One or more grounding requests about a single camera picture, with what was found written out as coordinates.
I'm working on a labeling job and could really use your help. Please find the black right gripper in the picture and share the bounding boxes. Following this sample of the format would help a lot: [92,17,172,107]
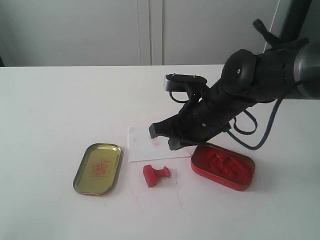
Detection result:
[148,79,250,151]

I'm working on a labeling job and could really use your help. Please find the red stamp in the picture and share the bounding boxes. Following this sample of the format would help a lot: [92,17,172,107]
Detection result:
[142,164,171,188]

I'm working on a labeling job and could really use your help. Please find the red ink pad tin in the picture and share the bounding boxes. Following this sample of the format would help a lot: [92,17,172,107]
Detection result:
[190,143,256,192]

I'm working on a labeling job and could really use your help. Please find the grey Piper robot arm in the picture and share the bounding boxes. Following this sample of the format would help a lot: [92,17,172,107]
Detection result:
[149,42,320,151]

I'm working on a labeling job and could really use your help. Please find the white paper sheet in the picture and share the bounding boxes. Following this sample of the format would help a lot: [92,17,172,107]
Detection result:
[127,126,196,163]

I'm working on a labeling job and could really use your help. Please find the gold tin lid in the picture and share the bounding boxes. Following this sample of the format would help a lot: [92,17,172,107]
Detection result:
[73,143,123,195]

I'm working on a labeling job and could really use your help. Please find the white cabinet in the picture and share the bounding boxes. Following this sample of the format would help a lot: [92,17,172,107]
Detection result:
[0,0,291,67]

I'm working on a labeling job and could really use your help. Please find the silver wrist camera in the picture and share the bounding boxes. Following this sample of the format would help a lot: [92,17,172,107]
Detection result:
[164,73,207,92]

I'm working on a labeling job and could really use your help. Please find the black cable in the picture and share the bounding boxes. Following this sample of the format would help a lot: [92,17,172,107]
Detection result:
[168,19,310,151]

